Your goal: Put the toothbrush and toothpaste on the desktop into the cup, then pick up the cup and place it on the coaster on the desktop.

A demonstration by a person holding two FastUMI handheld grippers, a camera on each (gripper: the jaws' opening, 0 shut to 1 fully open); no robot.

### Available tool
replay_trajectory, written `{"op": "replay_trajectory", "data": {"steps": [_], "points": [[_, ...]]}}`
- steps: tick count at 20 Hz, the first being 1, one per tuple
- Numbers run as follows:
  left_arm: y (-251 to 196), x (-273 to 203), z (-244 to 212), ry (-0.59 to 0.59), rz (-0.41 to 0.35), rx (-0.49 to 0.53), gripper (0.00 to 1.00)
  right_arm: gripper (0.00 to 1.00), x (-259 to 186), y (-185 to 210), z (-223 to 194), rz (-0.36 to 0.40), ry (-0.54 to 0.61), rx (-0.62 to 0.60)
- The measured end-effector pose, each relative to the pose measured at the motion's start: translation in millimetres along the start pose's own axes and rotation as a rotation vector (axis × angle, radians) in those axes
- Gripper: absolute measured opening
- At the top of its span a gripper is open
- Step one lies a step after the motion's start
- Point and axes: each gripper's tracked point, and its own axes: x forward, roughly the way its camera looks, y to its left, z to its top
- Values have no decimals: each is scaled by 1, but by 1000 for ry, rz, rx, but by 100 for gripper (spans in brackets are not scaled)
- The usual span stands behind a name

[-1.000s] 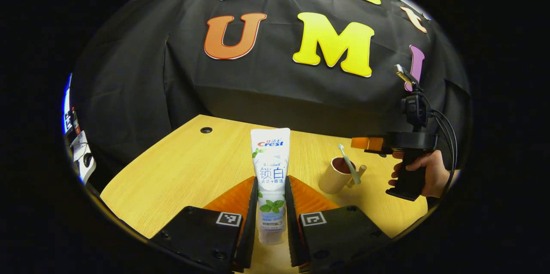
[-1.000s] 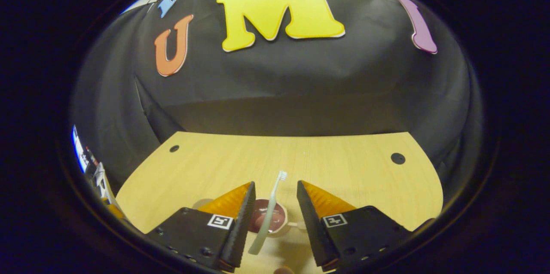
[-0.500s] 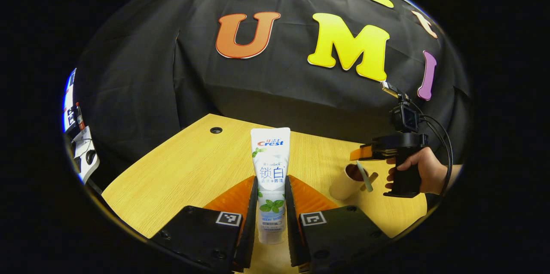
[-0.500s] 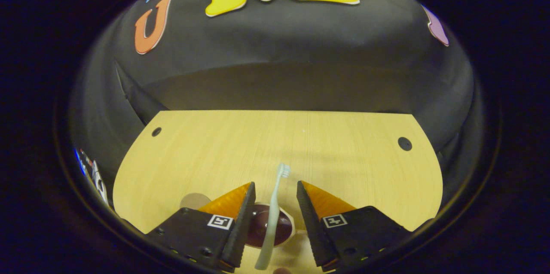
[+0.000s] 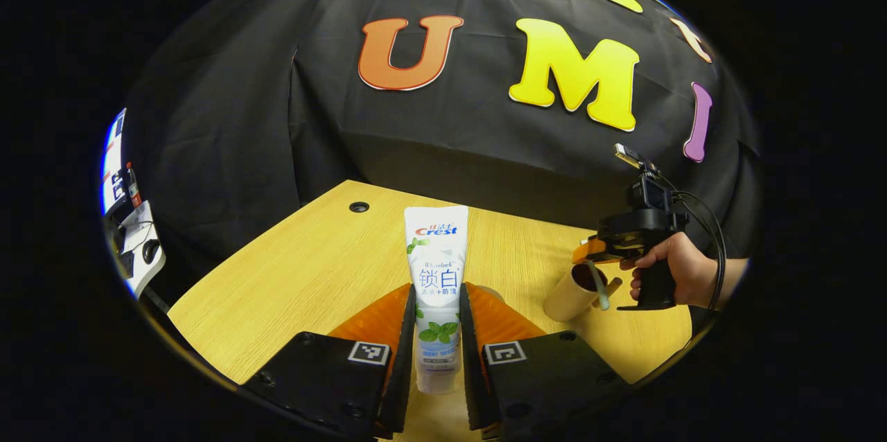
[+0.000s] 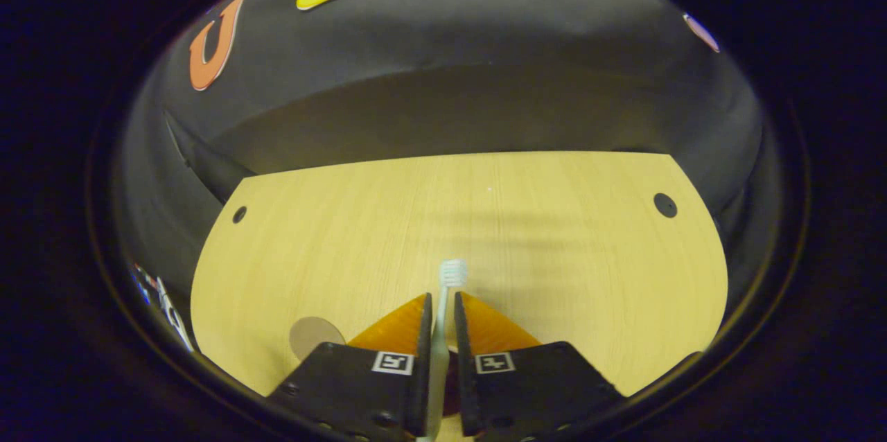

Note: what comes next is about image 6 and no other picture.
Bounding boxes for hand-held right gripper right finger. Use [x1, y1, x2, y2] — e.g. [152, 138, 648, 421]
[453, 291, 626, 442]

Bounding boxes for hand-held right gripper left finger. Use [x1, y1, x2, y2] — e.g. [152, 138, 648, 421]
[265, 292, 434, 442]

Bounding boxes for pale blue toothbrush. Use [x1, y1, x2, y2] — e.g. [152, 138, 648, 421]
[416, 259, 468, 442]

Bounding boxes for round brown coaster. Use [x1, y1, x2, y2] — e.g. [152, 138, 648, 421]
[289, 317, 346, 362]

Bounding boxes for white side desk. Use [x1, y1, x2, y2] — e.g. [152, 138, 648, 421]
[132, 263, 196, 354]

